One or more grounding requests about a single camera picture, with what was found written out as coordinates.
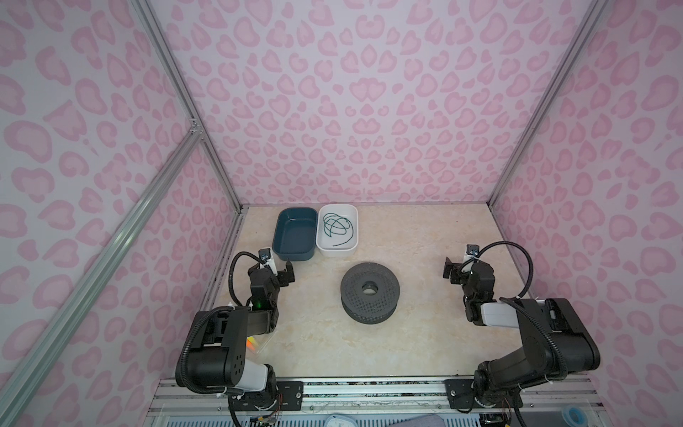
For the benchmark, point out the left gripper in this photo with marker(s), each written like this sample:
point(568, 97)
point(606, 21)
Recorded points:
point(284, 279)

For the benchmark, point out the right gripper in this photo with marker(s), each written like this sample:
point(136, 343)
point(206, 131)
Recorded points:
point(456, 271)

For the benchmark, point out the dark grey spool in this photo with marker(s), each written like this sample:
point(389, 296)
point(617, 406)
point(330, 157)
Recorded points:
point(369, 293)

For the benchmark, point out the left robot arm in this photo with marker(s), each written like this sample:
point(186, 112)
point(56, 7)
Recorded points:
point(213, 358)

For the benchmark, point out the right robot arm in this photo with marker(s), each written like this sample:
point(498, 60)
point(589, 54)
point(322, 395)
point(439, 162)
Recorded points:
point(554, 341)

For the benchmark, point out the dark teal plastic bin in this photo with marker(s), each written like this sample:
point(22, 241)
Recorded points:
point(295, 234)

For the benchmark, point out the white plastic bin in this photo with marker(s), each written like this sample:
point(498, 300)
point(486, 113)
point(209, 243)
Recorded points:
point(338, 230)

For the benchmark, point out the pack of highlighter markers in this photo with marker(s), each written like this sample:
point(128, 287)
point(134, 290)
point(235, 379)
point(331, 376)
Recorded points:
point(256, 343)

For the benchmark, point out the blue tape roll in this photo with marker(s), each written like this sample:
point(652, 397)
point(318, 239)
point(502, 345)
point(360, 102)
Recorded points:
point(575, 417)

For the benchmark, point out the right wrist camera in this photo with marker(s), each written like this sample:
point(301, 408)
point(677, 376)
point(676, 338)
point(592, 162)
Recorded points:
point(472, 253)

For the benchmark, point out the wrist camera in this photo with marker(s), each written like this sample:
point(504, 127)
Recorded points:
point(267, 260)
point(472, 253)

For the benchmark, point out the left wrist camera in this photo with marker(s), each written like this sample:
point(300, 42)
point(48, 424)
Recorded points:
point(267, 260)

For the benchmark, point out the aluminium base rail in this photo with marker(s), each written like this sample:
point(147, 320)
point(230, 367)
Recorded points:
point(375, 401)

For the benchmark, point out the diagonal aluminium frame bar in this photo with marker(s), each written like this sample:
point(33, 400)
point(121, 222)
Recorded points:
point(29, 376)

